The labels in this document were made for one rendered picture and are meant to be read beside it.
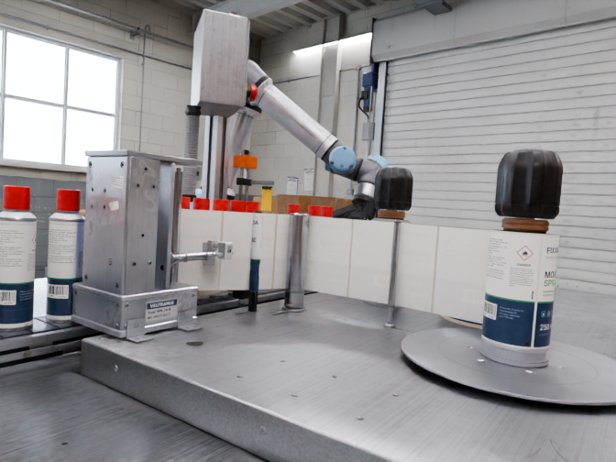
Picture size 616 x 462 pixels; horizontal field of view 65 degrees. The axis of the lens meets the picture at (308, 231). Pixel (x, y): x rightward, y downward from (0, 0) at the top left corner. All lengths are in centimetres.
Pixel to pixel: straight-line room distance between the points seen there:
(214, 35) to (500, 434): 89
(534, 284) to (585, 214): 446
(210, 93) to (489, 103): 470
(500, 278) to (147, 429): 47
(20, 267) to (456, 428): 60
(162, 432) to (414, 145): 549
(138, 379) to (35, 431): 12
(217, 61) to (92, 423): 74
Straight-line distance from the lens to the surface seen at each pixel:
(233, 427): 55
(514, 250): 69
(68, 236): 82
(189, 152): 110
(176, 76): 745
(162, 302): 76
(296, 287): 92
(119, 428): 60
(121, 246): 72
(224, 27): 111
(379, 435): 48
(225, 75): 108
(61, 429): 61
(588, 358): 82
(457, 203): 557
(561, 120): 531
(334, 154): 137
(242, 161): 118
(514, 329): 70
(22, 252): 79
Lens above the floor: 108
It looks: 3 degrees down
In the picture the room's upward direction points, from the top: 4 degrees clockwise
